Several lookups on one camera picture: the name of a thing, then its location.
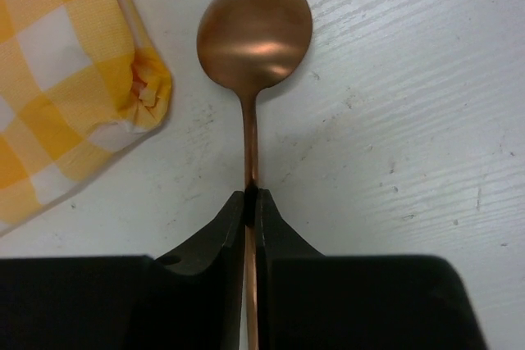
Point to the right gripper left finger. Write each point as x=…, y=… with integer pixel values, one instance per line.
x=189, y=298

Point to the yellow white checkered napkin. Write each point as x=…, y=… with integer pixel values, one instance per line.
x=80, y=81

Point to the copper coloured spoon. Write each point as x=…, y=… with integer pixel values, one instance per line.
x=247, y=46

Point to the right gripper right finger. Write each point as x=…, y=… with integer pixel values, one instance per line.
x=307, y=300

